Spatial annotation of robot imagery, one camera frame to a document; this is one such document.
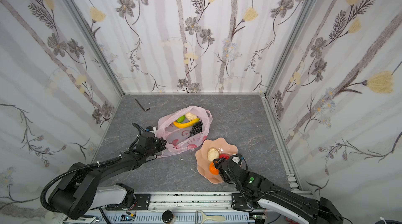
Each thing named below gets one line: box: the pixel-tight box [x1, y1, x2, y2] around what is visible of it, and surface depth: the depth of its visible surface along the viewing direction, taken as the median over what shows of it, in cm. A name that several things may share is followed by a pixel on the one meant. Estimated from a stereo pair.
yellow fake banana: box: [173, 118, 201, 129], surface depth 103 cm
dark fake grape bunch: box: [185, 120, 204, 140], surface depth 98 cm
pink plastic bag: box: [155, 106, 214, 159], surface depth 93 cm
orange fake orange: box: [209, 161, 220, 176], surface depth 80 cm
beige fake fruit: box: [207, 147, 220, 162], surface depth 86 cm
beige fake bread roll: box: [184, 112, 198, 121], surface depth 103 cm
